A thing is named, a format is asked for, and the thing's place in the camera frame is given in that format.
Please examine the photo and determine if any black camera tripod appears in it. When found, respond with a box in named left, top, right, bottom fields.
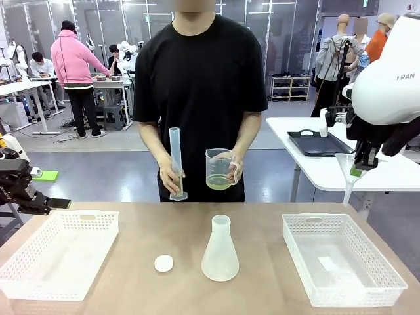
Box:
left=327, top=37, right=354, bottom=119

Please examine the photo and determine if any person's right hand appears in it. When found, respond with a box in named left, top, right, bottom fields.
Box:
left=159, top=159, right=185, bottom=194

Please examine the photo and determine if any white round flask cap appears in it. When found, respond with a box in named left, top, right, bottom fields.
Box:
left=154, top=254, right=174, bottom=273

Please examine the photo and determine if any seated person in white shirt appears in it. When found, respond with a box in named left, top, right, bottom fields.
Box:
left=28, top=51, right=66, bottom=111

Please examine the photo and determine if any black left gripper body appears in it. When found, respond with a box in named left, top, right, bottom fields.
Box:
left=0, top=178, right=37, bottom=205

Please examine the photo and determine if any black cable hose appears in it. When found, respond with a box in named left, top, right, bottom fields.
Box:
left=381, top=120, right=420, bottom=158

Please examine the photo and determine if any mannequin white shirt black skirt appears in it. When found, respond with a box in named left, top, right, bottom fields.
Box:
left=347, top=16, right=373, bottom=85

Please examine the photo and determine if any person's left hand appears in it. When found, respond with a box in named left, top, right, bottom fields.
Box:
left=226, top=152, right=245, bottom=184

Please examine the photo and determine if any black plastic tray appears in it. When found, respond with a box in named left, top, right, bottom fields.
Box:
left=287, top=129, right=357, bottom=157

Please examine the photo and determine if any person in black t-shirt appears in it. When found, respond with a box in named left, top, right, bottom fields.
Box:
left=133, top=12, right=269, bottom=203

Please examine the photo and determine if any person in pink hoodie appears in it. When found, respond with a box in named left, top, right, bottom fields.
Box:
left=50, top=20, right=112, bottom=139

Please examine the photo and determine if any clear plastic graduated cylinder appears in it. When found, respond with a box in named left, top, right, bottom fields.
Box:
left=169, top=127, right=188, bottom=201

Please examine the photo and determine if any translucent plastic conical flask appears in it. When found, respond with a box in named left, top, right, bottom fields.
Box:
left=201, top=214, right=240, bottom=282

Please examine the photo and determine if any clear measuring beaker with handle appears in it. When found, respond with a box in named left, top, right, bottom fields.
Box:
left=205, top=148, right=242, bottom=191

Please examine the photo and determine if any clear plastic funnel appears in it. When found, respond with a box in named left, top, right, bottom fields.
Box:
left=334, top=152, right=358, bottom=207

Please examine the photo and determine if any person's right forearm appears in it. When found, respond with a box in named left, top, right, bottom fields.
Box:
left=139, top=123, right=173, bottom=169

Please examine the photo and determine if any shoe rack with shoes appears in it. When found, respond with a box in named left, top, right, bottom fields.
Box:
left=270, top=70, right=312, bottom=102

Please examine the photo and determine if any white perforated plastic basket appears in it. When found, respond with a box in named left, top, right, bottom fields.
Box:
left=0, top=209, right=120, bottom=301
left=282, top=213, right=409, bottom=308

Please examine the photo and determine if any mannequin in grey shirt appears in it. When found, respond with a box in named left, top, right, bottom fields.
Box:
left=310, top=13, right=365, bottom=118

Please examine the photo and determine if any mannequin in blue patterned dress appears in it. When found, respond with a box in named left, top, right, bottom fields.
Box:
left=357, top=52, right=372, bottom=72

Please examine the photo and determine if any seated person in black top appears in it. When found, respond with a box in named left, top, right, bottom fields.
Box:
left=108, top=44, right=124, bottom=77

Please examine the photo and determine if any mannequin in orange with cap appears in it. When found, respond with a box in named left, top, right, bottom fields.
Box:
left=364, top=12, right=396, bottom=64

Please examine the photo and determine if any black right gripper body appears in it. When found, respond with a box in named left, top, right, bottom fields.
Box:
left=346, top=110, right=385, bottom=149

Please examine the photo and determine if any grey plastic step stool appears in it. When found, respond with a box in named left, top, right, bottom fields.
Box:
left=103, top=104, right=127, bottom=131

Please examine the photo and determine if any black metal stand frame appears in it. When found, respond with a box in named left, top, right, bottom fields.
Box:
left=0, top=209, right=24, bottom=247

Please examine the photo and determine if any grey workbench with trays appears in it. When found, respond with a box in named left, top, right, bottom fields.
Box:
left=91, top=75, right=135, bottom=128

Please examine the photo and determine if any person's left forearm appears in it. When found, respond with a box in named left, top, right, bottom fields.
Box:
left=233, top=113, right=262, bottom=163

